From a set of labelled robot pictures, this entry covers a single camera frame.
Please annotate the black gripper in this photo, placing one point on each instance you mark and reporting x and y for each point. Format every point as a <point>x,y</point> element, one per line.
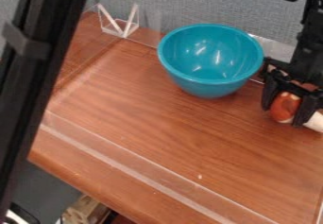
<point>297,76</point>

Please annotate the brown and white plush mushroom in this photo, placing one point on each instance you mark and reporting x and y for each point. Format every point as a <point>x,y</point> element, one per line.
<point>283,110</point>

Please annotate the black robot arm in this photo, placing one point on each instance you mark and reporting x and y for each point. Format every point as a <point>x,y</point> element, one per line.
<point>37,36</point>

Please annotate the blue plastic bowl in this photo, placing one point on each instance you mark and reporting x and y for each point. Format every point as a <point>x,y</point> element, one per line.
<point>209,60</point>

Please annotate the clear acrylic back barrier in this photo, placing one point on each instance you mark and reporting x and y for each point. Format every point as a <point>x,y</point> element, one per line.
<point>268,57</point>

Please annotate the clear acrylic barrier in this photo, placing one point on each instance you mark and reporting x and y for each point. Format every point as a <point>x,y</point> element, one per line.
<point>268,57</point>
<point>188,192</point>

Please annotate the clear acrylic front barrier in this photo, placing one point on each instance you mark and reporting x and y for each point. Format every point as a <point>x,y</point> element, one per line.
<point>188,192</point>

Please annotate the wooden block under table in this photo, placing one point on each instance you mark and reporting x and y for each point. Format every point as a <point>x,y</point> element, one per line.
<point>85,211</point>

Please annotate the black and white device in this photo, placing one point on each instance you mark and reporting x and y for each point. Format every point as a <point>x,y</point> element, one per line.
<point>18,216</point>

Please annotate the clear acrylic corner bracket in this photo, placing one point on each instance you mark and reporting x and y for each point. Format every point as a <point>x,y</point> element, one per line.
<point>114,26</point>

